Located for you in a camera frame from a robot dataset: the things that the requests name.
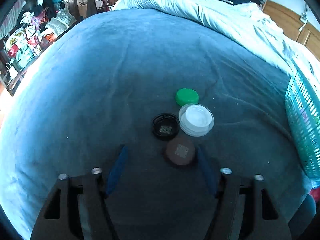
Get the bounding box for wooden headboard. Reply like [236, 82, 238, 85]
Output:
[263, 0, 320, 60]

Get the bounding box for light blue duvet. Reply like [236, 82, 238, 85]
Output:
[113, 0, 319, 79]

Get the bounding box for black bottle cap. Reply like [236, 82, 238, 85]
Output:
[152, 113, 180, 141]

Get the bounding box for large clear white lid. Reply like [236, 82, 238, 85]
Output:
[178, 103, 215, 137]

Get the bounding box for wall cable with socket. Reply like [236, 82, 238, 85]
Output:
[298, 3, 309, 33]

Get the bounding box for brown bottle cap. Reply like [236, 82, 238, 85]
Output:
[164, 137, 196, 166]

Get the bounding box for blue bed sheet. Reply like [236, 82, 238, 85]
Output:
[1, 9, 311, 239]

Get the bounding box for cluttered side table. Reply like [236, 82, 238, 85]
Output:
[1, 0, 80, 95]

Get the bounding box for green bottle cap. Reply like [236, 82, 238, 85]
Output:
[175, 88, 199, 107]

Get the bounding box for light blue plastic basket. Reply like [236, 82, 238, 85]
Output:
[285, 68, 320, 181]

